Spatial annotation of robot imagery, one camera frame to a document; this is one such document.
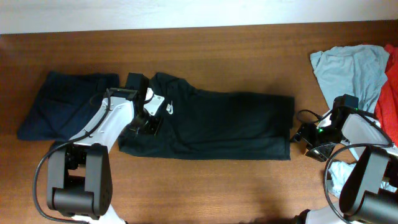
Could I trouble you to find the folded navy blue garment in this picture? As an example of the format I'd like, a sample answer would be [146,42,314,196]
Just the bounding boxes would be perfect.
[17,72,119,141]

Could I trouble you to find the red garment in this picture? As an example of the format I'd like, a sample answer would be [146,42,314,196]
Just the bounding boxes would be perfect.
[360,45,397,143]

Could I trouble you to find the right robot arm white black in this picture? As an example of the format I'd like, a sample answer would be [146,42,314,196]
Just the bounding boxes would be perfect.
[291,94,397,223]

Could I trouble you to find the light grey-blue t-shirt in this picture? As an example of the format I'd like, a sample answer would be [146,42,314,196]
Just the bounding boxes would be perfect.
[309,44,396,200]

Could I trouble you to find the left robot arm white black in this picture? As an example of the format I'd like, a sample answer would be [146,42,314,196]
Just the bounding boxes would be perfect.
[41,73,164,223]

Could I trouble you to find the black t-shirt white logo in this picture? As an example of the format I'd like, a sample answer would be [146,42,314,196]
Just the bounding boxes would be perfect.
[118,73,295,161]

